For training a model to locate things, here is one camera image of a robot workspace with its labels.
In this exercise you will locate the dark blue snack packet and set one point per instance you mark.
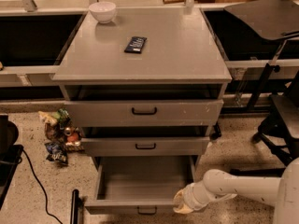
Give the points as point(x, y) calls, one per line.
point(136, 44)

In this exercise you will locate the grey drawer cabinet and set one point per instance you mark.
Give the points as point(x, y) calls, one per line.
point(179, 61)

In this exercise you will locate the grey drawer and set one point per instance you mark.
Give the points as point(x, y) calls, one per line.
point(145, 146)
point(144, 113)
point(140, 185)

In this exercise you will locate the white bowl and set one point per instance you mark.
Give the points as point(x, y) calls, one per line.
point(103, 12)

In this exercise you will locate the grey middle drawer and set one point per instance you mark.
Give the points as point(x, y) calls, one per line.
point(145, 146)

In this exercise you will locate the wooden rolling pin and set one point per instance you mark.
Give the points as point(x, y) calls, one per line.
point(174, 1)

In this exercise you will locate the grey top drawer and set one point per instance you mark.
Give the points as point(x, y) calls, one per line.
point(144, 113)

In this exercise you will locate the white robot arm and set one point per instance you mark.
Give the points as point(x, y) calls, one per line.
point(280, 192)

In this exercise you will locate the yellowish foam gripper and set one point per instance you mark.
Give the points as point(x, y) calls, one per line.
point(191, 194)

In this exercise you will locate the black office chair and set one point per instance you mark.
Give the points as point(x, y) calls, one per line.
point(275, 20)

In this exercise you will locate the pile of snack bags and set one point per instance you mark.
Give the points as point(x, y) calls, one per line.
point(63, 137)

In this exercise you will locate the black equipment base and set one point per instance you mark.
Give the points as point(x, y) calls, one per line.
point(10, 154)

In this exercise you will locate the grey bottom drawer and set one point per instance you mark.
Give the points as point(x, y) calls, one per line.
point(140, 185)

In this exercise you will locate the black post on floor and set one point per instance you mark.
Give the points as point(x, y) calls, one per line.
point(76, 216)

